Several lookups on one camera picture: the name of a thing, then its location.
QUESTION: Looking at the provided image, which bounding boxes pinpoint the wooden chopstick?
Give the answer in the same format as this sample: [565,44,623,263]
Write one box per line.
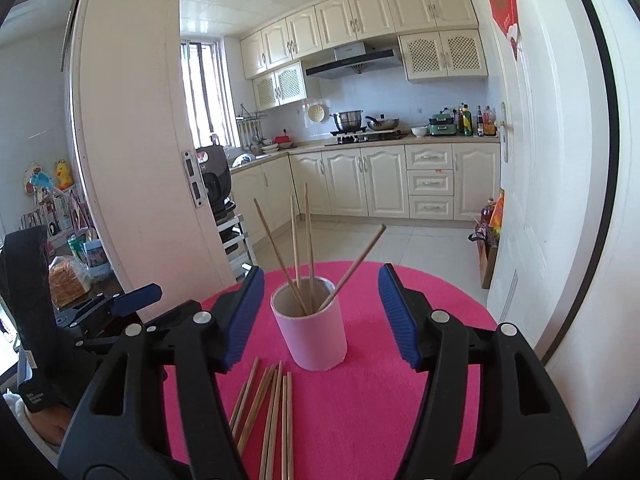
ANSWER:
[229,380,248,434]
[281,373,294,480]
[318,224,386,311]
[304,183,316,313]
[265,362,283,480]
[238,365,276,454]
[253,198,309,315]
[290,195,300,290]
[258,365,277,480]
[233,356,260,441]

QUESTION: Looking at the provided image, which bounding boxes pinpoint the cream lower kitchen cabinets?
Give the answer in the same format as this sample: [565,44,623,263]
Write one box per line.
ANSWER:
[231,138,500,240]

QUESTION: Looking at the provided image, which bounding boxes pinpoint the cream kitchen cabinets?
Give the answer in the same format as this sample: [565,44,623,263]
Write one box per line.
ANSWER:
[240,0,488,110]
[231,138,500,240]

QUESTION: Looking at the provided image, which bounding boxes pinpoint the cream upper kitchen cabinets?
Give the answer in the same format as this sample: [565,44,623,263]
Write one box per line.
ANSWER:
[240,0,488,110]

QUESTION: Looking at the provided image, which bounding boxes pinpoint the person's left hand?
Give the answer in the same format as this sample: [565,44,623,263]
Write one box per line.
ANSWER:
[3,391,73,466]

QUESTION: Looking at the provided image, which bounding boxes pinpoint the bag of bread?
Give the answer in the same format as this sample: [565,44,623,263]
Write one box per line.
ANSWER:
[49,256,91,309]

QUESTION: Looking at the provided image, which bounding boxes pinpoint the white sliding door panel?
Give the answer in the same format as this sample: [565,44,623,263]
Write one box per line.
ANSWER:
[67,0,234,321]

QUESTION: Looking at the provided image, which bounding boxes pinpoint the yellow duck toy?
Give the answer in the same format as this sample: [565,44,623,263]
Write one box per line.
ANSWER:
[55,159,74,191]

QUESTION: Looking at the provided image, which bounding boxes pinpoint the black air fryer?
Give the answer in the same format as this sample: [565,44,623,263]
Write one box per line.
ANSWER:
[196,134,233,223]

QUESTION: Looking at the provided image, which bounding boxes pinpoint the pink round table mat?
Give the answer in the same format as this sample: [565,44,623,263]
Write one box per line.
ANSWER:
[163,261,497,479]

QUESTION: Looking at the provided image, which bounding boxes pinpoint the pink cylindrical utensil holder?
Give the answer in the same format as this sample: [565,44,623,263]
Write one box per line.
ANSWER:
[270,284,347,372]

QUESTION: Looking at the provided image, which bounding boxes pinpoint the floor bag with bottles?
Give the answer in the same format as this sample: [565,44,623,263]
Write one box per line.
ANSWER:
[469,188,506,289]

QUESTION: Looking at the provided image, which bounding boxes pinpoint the round bamboo trivet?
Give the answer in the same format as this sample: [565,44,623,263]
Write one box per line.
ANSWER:
[306,103,326,124]

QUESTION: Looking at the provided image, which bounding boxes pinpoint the gas stove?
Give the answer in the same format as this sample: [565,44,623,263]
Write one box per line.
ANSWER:
[326,129,408,146]

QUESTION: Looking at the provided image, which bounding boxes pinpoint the steel cooking pot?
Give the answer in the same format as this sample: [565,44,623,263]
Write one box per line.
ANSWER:
[332,110,362,133]

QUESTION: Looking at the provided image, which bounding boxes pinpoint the black wok pan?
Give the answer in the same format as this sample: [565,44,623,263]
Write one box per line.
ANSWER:
[366,116,399,131]

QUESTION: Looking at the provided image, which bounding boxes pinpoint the green oil bottle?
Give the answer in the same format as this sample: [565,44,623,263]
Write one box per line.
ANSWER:
[459,104,473,136]

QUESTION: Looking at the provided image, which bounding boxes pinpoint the green electric cooker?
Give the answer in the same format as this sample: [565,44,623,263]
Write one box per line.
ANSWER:
[428,108,458,136]

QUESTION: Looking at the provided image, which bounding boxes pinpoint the white bowl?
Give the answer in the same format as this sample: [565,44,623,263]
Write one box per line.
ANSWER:
[411,127,430,138]

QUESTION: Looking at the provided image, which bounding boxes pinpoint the black range hood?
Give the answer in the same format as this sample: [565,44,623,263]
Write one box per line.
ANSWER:
[305,42,402,79]

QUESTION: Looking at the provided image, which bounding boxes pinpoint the white door with handle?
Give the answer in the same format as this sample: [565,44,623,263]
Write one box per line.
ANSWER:
[472,0,620,362]

